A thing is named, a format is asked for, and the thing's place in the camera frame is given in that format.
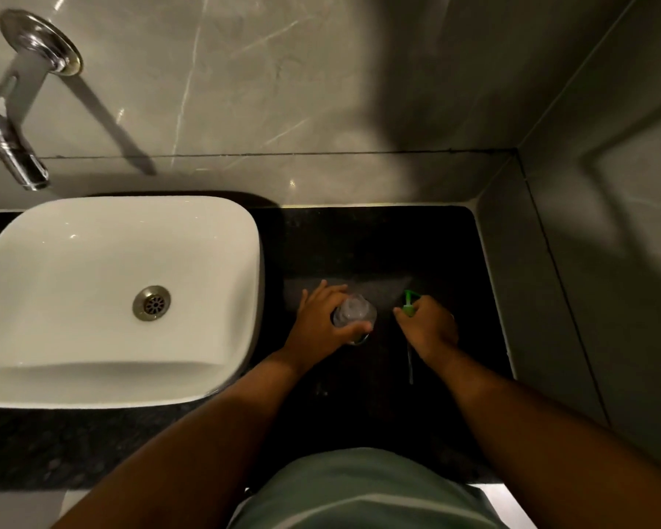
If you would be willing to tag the person's right hand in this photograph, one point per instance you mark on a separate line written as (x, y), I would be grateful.
(432, 333)

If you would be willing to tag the person's left hand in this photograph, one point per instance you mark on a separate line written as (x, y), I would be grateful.
(314, 336)

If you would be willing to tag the person's right thumb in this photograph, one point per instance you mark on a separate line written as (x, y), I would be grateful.
(403, 318)

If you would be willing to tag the person's left thumb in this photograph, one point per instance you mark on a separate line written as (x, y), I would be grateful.
(357, 329)

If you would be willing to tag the green pump dispenser with tube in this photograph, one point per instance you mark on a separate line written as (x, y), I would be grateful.
(409, 302)

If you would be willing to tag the clear plastic bottle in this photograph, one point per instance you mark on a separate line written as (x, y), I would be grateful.
(354, 311)

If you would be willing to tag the person's left forearm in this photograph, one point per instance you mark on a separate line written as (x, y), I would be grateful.
(198, 451)

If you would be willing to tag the person's right forearm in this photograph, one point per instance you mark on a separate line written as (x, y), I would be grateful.
(556, 451)

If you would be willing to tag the person's grey-green shirt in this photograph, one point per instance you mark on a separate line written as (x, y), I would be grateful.
(363, 490)

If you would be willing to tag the chrome basin drain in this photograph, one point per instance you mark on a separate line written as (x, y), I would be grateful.
(152, 304)

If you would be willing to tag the white ceramic wash basin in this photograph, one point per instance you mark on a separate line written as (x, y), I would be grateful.
(77, 302)

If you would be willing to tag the chrome wall faucet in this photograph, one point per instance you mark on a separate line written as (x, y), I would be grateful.
(16, 104)

